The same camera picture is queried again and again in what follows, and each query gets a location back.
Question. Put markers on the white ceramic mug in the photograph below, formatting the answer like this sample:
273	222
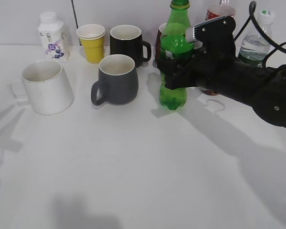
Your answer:
45	86

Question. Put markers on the green plastic soda bottle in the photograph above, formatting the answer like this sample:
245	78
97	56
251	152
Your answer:
176	47

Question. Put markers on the brown coffee bottle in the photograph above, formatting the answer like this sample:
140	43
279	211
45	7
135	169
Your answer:
208	92

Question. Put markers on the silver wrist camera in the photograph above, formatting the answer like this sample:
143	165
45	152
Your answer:
191	34

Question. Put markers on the dark grey ceramic mug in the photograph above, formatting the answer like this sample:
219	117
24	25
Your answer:
117	81

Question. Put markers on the red label cola bottle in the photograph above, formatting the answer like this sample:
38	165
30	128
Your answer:
223	8

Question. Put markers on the white blueberry yogurt carton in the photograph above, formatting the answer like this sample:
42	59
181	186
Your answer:
54	37

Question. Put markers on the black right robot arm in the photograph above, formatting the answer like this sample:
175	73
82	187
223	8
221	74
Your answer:
263	89

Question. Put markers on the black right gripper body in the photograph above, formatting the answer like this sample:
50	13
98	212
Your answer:
217	52

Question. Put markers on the black ceramic mug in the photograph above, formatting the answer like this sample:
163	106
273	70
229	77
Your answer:
127	40

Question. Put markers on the clear green-label water bottle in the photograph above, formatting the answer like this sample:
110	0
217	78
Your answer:
254	47

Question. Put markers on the yellow paper cup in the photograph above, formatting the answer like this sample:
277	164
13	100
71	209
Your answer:
92	39

